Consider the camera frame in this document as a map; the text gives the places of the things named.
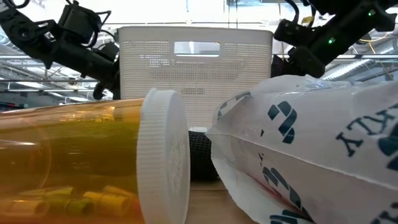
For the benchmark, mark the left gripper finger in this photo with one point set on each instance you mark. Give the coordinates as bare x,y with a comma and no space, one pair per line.
116,81

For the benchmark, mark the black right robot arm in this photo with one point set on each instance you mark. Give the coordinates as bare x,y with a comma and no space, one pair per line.
351,28

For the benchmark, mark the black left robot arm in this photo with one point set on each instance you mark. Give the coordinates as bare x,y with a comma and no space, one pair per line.
18,31

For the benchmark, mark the white perforated plastic basket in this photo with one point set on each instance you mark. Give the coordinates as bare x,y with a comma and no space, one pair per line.
149,74

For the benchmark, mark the yellow tag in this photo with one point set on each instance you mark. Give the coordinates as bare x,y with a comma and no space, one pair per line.
307,20

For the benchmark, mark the amber pill bottle white cap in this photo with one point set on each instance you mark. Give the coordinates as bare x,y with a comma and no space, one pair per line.
93,140

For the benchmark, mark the white printed plastic pouch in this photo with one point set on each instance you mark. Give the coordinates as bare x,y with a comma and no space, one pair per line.
311,161

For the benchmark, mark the black rectangular block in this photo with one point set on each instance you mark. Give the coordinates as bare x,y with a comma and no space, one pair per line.
200,158

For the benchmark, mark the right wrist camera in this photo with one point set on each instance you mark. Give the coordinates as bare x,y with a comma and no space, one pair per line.
292,31

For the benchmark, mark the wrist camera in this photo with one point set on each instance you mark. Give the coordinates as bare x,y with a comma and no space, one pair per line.
77,18
292,31

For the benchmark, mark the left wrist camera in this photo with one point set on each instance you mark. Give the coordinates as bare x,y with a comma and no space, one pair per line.
77,18

